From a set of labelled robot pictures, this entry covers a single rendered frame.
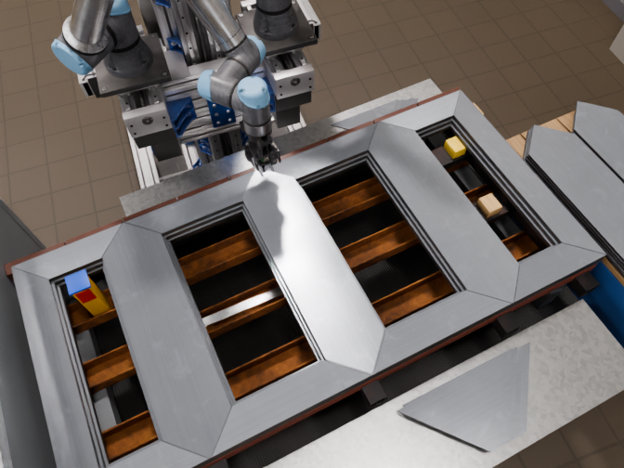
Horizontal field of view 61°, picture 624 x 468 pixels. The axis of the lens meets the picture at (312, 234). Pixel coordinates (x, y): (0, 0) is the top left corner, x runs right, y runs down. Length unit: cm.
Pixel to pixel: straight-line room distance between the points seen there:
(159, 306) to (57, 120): 200
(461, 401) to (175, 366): 76
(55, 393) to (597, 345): 148
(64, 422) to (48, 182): 179
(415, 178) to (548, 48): 213
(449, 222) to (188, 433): 93
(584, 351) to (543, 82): 207
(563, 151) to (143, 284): 139
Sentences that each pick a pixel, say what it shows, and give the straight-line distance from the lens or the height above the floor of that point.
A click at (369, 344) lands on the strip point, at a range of 143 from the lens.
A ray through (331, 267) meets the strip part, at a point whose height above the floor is 86.
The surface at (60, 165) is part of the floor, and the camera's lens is 312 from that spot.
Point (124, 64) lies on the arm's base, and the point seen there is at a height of 109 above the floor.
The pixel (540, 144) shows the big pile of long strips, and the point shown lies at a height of 85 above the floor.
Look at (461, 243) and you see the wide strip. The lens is 160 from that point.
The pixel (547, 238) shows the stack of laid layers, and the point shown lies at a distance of 173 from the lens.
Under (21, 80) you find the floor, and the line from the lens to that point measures 368.
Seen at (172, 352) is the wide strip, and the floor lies 86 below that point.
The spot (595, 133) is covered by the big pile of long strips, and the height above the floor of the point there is 85.
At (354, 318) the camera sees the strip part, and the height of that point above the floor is 86.
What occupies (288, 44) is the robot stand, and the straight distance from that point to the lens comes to 184.
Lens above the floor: 221
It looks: 60 degrees down
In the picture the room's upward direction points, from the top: 1 degrees counter-clockwise
